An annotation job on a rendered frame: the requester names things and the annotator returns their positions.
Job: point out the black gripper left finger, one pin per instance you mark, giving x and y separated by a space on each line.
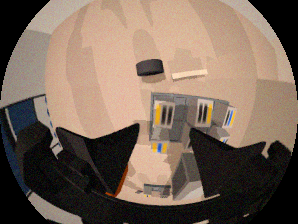
107 155

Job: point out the beige flat panel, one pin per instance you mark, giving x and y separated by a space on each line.
274 116

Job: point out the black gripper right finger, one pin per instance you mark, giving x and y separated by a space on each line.
217 162

